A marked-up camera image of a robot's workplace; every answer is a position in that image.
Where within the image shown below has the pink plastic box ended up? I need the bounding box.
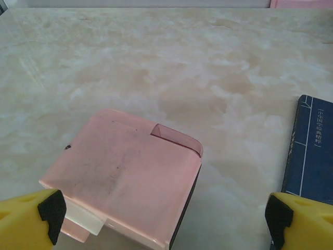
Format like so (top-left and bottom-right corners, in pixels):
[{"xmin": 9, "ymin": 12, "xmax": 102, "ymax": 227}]
[{"xmin": 38, "ymin": 108, "xmax": 204, "ymax": 250}]

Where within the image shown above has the thick navy hardcover book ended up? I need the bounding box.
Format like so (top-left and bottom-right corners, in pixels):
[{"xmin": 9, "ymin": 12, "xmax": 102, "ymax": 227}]
[{"xmin": 281, "ymin": 94, "xmax": 333, "ymax": 206}]

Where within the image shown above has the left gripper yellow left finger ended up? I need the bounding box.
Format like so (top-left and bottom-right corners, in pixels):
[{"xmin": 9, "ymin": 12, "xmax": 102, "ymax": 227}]
[{"xmin": 0, "ymin": 189, "xmax": 67, "ymax": 250}]

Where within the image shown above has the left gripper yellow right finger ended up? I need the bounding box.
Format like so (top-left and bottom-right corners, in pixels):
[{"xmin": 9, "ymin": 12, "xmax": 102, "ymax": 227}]
[{"xmin": 264, "ymin": 192, "xmax": 333, "ymax": 250}]

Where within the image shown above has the pink backpack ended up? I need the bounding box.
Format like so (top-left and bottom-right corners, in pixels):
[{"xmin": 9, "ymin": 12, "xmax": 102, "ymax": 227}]
[{"xmin": 270, "ymin": 0, "xmax": 333, "ymax": 10}]

